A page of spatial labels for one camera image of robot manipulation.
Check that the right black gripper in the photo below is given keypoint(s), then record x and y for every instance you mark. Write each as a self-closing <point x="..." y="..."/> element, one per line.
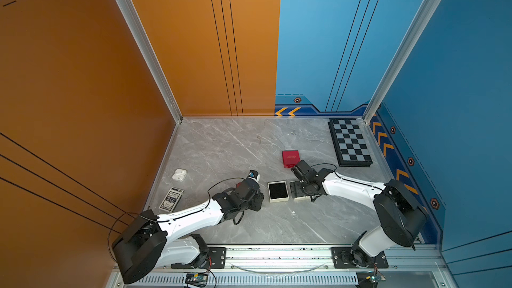
<point x="294" y="190"/>

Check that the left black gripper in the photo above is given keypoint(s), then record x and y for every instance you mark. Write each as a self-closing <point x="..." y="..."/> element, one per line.
<point x="259" y="198"/>

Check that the cream box base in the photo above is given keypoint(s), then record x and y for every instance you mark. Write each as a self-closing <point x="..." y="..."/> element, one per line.
<point x="278" y="191"/>

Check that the red jewelry box lid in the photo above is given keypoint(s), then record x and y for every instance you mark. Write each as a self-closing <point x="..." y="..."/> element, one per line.
<point x="290" y="158"/>

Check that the cream lotus print box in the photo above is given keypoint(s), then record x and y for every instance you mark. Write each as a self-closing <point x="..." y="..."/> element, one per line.
<point x="302" y="198"/>

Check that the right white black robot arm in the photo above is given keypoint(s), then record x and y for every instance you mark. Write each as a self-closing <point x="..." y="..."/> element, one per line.
<point x="401" y="216"/>

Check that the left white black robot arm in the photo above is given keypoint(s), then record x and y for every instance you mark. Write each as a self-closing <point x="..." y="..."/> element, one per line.
<point x="152" y="241"/>

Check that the black white chessboard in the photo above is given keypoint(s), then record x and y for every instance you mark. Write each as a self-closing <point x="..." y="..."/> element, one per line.
<point x="350" y="146"/>

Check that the white earbuds case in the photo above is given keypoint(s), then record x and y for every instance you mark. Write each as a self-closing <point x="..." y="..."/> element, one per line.
<point x="179" y="175"/>

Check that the left green circuit board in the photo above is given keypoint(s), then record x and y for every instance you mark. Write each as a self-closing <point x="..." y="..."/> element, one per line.
<point x="199" y="280"/>

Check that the green circuit board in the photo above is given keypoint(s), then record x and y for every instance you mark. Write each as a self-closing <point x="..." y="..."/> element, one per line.
<point x="199" y="280"/>
<point x="369" y="280"/>

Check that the right green circuit board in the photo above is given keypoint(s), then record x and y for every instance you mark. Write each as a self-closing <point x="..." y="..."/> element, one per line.
<point x="369" y="280"/>

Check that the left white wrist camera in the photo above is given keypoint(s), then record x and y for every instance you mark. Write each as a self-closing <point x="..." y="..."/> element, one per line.
<point x="254" y="175"/>

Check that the aluminium front rail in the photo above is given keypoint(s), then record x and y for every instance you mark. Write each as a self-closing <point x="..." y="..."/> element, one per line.
<point x="268" y="258"/>

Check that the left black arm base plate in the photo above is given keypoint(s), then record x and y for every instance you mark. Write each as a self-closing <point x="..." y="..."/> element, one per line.
<point x="211" y="258"/>

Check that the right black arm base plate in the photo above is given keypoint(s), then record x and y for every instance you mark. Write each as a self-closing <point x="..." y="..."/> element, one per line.
<point x="346" y="258"/>

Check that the white vented cable duct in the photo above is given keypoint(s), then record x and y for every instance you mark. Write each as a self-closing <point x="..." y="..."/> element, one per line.
<point x="225" y="279"/>

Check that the right aluminium corner post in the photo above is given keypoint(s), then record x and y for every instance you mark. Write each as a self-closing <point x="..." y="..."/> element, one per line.
<point x="413" y="34"/>

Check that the aluminium corner post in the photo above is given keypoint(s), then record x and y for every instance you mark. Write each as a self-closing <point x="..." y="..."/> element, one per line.
<point x="134" y="23"/>
<point x="413" y="34"/>

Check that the left aluminium corner post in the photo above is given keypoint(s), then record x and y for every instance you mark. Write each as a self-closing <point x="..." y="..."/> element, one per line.
<point x="134" y="23"/>

